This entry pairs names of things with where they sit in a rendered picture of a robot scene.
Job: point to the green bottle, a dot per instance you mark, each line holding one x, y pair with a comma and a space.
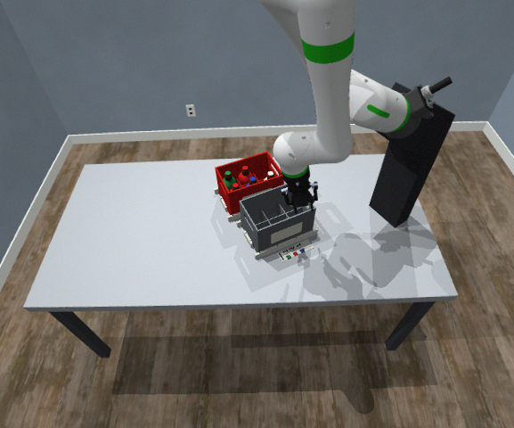
229, 180

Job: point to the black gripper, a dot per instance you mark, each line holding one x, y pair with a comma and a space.
297, 189

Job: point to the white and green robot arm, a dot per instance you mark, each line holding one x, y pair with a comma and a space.
323, 34

